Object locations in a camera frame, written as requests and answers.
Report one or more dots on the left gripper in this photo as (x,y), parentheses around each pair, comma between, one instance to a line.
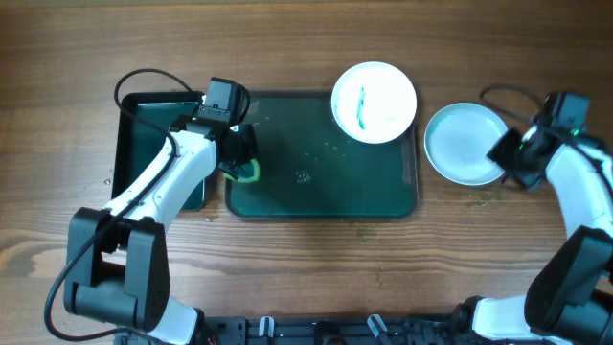
(241,156)

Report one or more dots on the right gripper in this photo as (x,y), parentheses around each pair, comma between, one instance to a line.
(501,151)

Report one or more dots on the green and yellow sponge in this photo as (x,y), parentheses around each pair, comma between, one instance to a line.
(247,172)

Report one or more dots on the white plate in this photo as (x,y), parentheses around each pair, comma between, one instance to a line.
(457,141)
(373,102)

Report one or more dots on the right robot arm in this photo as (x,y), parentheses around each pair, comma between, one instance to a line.
(562,304)

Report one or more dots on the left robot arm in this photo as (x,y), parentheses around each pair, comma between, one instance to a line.
(117,268)

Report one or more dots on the large dark green tray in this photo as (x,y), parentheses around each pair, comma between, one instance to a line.
(311,169)

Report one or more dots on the small black sponge tray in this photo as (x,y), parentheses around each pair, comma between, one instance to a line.
(137,144)

